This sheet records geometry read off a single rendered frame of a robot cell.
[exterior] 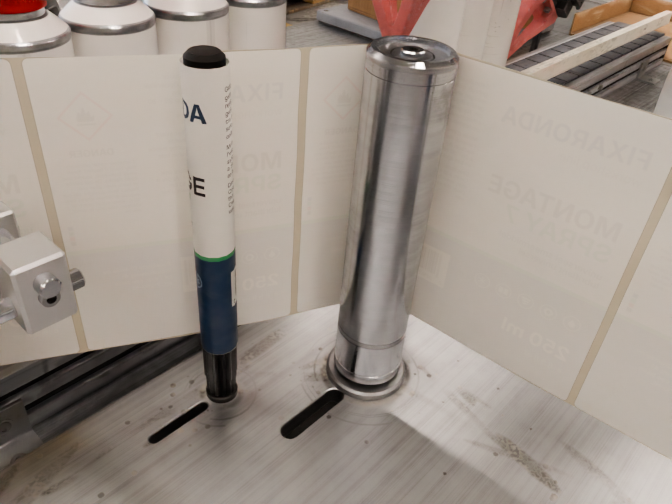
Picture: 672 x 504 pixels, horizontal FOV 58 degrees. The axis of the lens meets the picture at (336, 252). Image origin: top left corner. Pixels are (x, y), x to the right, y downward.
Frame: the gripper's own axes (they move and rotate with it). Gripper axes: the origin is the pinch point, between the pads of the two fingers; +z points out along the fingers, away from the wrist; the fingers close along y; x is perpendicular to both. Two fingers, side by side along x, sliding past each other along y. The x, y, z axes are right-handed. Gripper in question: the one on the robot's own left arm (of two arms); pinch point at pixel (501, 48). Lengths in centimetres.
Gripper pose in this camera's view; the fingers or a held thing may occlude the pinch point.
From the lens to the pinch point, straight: 76.0
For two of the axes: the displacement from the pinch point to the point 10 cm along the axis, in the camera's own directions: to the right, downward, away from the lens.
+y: 7.3, 4.2, -5.4
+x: 5.0, 2.0, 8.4
